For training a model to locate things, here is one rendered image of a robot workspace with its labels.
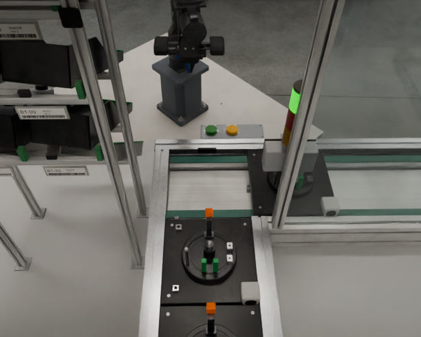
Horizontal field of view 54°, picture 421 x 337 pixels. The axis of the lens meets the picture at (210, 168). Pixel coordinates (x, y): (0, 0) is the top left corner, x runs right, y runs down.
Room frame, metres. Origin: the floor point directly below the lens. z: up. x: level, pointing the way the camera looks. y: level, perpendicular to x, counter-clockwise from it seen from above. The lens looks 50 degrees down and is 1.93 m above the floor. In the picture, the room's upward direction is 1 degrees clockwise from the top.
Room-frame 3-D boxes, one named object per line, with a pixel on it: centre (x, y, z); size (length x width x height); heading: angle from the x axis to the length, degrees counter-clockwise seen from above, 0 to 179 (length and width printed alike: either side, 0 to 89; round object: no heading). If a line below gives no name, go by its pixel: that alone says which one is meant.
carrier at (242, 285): (0.51, 0.00, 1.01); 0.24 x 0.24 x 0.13; 2
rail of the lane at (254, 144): (0.92, -0.26, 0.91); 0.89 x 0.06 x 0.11; 92
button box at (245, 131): (0.98, -0.07, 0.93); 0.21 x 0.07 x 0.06; 92
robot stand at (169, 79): (1.20, 0.11, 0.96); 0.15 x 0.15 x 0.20; 45
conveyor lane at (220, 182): (0.75, -0.29, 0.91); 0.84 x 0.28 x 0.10; 92
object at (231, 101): (1.16, 0.15, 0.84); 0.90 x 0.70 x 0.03; 45
